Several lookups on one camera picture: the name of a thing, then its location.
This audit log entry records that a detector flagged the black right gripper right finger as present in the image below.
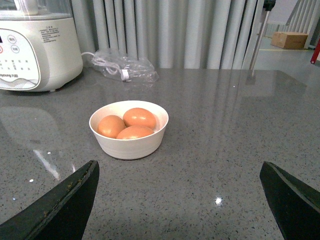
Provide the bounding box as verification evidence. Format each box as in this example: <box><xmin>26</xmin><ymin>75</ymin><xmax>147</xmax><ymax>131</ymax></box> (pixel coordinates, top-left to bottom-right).
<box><xmin>259</xmin><ymin>161</ymin><xmax>320</xmax><ymax>240</ymax></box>

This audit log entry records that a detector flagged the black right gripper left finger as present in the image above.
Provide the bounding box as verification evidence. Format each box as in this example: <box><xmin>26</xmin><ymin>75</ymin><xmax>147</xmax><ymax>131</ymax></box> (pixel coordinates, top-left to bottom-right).
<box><xmin>0</xmin><ymin>160</ymin><xmax>100</xmax><ymax>240</ymax></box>

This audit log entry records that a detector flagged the brown egg in bowl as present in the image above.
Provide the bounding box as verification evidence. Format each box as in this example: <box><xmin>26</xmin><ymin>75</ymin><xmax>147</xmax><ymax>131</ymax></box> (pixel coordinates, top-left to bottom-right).
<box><xmin>116</xmin><ymin>125</ymin><xmax>154</xmax><ymax>140</ymax></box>
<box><xmin>97</xmin><ymin>115</ymin><xmax>126</xmax><ymax>139</ymax></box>
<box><xmin>122</xmin><ymin>107</ymin><xmax>157</xmax><ymax>130</ymax></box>

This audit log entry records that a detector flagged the cardboard box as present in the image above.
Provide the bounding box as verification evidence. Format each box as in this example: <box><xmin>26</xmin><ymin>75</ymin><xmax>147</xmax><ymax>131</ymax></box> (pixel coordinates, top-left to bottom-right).
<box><xmin>271</xmin><ymin>31</ymin><xmax>308</xmax><ymax>50</ymax></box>

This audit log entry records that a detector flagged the white bowl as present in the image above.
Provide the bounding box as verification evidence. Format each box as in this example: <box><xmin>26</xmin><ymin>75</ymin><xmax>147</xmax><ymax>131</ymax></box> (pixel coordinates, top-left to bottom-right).
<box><xmin>89</xmin><ymin>100</ymin><xmax>169</xmax><ymax>160</ymax></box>

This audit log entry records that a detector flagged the clear plastic bag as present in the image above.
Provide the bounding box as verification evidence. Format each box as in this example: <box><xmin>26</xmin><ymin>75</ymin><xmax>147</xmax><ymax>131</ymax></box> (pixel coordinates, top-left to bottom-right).
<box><xmin>90</xmin><ymin>48</ymin><xmax>159</xmax><ymax>84</ymax></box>

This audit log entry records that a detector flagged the white soy milk maker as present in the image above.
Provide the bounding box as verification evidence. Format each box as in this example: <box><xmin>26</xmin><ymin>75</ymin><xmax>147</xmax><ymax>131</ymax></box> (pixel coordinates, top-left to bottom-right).
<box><xmin>0</xmin><ymin>0</ymin><xmax>83</xmax><ymax>92</ymax></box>

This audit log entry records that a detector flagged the metal tripod leg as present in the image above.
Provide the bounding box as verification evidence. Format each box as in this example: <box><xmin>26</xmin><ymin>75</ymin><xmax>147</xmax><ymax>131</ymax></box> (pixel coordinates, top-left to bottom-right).
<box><xmin>249</xmin><ymin>0</ymin><xmax>276</xmax><ymax>76</ymax></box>

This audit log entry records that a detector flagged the white power cable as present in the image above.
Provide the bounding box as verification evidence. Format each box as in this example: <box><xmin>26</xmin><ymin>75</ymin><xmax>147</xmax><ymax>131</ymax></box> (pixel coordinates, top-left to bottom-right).
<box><xmin>81</xmin><ymin>51</ymin><xmax>131</xmax><ymax>82</ymax></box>

